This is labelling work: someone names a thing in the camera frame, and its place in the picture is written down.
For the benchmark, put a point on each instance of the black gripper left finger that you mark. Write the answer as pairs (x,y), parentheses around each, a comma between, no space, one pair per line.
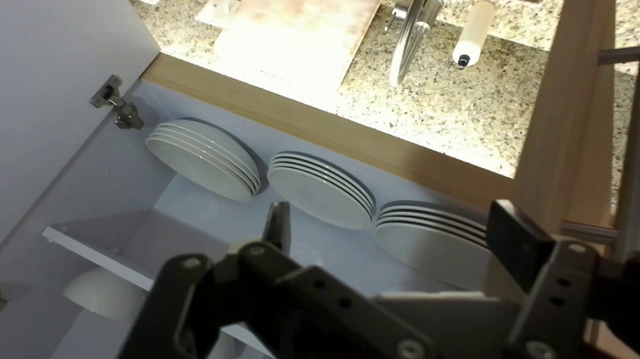
(280,312)

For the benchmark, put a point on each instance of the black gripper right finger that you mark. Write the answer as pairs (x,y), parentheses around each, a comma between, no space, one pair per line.
(567,292)

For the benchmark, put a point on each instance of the cabinet door with paper label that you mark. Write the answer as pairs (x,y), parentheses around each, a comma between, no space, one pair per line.
(572,120)

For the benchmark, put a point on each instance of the wood cabinet with white shelves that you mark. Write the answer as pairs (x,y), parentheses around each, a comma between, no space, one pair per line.
(332,132)

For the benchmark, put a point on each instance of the metal cabinet hinge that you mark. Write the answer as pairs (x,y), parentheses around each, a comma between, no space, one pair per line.
(116,106)

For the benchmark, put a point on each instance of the plain cabinet door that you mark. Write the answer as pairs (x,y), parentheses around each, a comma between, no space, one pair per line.
(52,80)

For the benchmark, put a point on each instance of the white deep plate stack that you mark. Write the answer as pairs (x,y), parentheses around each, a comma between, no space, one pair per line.
(201,160)

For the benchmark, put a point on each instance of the white bowl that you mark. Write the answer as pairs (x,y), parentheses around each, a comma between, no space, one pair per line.
(102,296)

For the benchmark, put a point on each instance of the wooden cutting board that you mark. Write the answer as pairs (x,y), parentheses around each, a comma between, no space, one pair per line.
(286,46)

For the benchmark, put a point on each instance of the white soap bottle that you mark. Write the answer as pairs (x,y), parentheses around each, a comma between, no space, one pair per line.
(473,32)

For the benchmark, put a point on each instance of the steel faucet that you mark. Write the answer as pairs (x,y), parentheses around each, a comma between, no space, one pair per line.
(407,46)

